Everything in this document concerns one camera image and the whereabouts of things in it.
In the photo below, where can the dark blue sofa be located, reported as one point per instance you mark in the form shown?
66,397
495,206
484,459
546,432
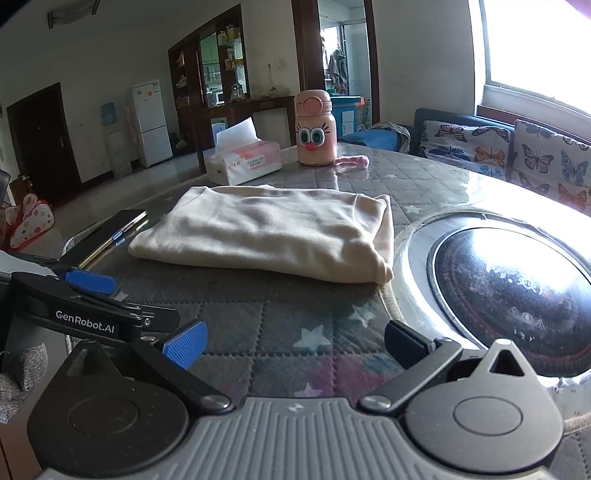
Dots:
423,115

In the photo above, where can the black round induction plate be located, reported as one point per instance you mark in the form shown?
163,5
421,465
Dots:
495,283

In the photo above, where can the grey knitted sleeve forearm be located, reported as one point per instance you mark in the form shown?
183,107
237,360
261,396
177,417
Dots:
24,373

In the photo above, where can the white refrigerator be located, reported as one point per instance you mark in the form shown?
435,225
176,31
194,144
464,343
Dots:
150,123

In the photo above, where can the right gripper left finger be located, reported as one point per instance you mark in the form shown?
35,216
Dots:
129,413

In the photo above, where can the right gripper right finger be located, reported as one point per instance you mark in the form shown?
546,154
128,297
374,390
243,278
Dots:
468,412

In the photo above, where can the middle butterfly cushion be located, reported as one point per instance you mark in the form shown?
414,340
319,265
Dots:
551,164

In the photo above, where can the butterfly cushion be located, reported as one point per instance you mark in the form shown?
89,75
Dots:
551,164
480,149

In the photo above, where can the left butterfly cushion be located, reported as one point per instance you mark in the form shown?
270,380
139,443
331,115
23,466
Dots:
480,149

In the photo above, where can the blue chair with cloth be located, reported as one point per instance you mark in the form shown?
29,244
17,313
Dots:
383,136

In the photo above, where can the polka dot bag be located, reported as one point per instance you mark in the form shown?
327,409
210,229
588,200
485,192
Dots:
24,223

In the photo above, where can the window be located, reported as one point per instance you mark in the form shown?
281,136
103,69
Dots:
540,48

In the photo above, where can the cream sweatshirt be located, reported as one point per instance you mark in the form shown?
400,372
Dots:
321,234

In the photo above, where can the dark wooden display cabinet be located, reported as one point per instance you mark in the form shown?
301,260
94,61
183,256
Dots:
238,60

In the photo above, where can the pink cartoon water bottle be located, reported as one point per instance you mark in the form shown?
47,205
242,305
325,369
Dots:
315,128

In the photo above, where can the tissue pack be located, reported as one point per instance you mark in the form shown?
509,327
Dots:
240,156

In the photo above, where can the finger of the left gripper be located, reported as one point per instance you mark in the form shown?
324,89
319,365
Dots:
156,317
89,281

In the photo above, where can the dark wooden door frame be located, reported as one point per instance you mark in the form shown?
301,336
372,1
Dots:
307,34

